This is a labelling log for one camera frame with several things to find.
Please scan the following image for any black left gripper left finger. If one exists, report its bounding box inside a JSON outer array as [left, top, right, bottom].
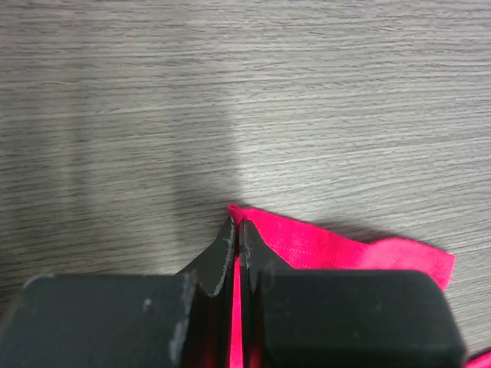
[[1, 218, 236, 367]]

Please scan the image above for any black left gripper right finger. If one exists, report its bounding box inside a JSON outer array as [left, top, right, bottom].
[[239, 220, 466, 367]]

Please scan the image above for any red pink t shirt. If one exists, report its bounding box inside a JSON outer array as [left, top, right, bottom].
[[226, 204, 491, 368]]

